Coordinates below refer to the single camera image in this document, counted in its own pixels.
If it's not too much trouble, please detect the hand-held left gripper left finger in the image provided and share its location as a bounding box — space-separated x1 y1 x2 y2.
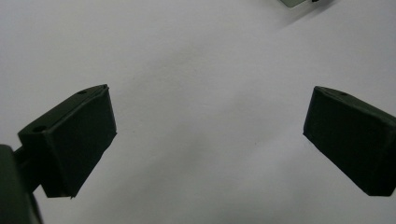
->
17 84 118 199

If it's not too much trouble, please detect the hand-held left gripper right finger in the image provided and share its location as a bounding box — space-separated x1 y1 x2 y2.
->
303 86 396 197

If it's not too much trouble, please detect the transparent grey plastic storage box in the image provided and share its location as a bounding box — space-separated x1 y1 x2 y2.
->
278 0 321 8

